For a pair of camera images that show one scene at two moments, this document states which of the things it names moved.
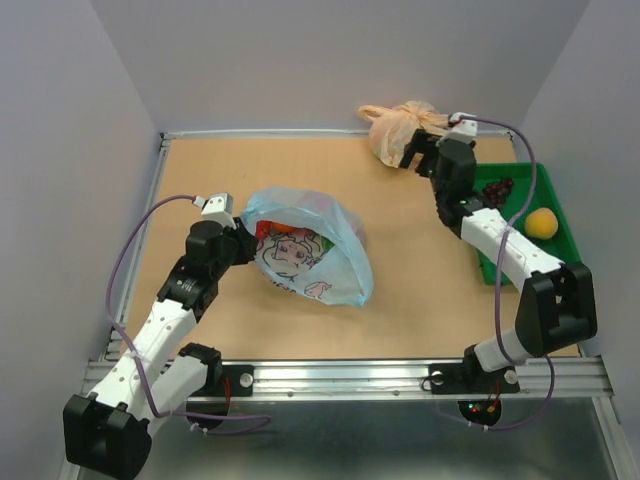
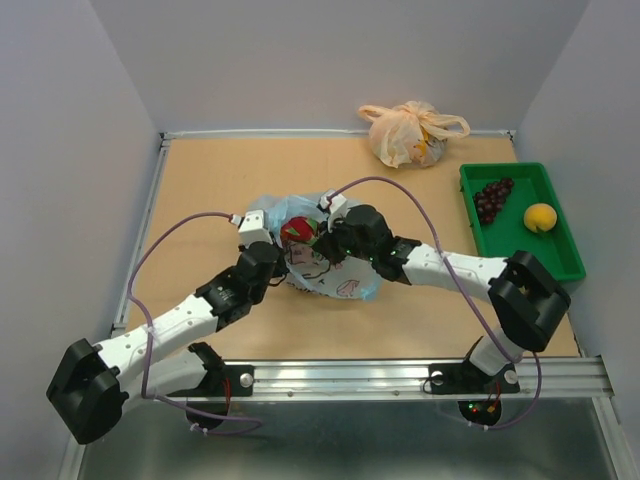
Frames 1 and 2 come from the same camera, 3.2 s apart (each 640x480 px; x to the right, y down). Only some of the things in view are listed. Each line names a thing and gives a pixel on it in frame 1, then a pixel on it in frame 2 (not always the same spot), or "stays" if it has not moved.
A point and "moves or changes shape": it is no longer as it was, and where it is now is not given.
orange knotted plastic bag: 392,128 stays
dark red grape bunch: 497,192 stays
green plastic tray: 561,244 stays
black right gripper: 424,143 -> 326,242
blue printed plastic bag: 310,245 stays
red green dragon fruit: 263,229 moves or changes shape
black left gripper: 246,241 -> 241,249
